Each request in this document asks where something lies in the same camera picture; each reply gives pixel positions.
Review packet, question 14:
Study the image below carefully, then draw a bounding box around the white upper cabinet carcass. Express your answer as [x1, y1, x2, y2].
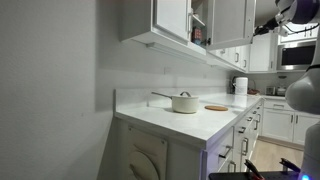
[119, 0, 210, 57]

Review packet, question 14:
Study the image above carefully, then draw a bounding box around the white drawer front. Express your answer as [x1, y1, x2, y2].
[262, 99, 288, 112]
[205, 128, 235, 168]
[233, 116, 250, 141]
[244, 107, 261, 123]

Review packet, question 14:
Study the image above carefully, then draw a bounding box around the cream saucepan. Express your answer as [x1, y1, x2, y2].
[151, 91, 200, 115]

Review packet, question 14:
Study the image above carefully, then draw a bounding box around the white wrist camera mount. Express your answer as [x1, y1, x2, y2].
[278, 25, 290, 38]

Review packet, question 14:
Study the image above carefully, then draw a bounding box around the white tall cabinet panel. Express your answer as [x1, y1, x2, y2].
[249, 33, 278, 73]

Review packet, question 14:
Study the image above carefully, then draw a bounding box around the white lower cabinet door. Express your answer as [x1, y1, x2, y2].
[213, 156, 236, 180]
[261, 108, 295, 144]
[293, 112, 320, 147]
[234, 133, 252, 172]

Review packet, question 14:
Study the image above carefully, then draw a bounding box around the white cupboard door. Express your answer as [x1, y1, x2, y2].
[240, 44, 251, 72]
[226, 46, 242, 69]
[153, 0, 194, 44]
[207, 0, 257, 51]

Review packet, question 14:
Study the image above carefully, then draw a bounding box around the cream saucepan lid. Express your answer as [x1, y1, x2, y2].
[171, 91, 200, 101]

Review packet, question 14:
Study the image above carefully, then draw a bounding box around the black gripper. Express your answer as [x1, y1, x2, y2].
[253, 17, 280, 37]

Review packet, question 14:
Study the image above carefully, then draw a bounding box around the red box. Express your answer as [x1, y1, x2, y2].
[193, 27, 204, 40]

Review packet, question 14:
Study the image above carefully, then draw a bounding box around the white cabinet above microwave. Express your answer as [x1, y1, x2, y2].
[279, 22, 319, 44]

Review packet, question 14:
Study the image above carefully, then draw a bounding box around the stainless steel microwave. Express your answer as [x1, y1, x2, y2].
[276, 40, 317, 72]

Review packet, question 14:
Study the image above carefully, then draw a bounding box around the beige embossed end panel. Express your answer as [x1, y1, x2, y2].
[127, 125, 169, 180]

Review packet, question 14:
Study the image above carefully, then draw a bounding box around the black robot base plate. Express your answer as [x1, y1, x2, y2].
[208, 170, 301, 180]

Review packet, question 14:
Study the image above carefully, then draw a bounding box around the round wooden trivet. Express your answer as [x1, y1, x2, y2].
[204, 105, 229, 112]

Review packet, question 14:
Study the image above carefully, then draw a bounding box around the silver lower door handle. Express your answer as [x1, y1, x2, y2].
[227, 160, 237, 173]
[241, 137, 250, 157]

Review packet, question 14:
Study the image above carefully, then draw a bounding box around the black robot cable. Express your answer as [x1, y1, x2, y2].
[284, 22, 320, 35]

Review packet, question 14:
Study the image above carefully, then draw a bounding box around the small grey countertop appliance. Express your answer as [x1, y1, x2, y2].
[276, 87, 288, 97]

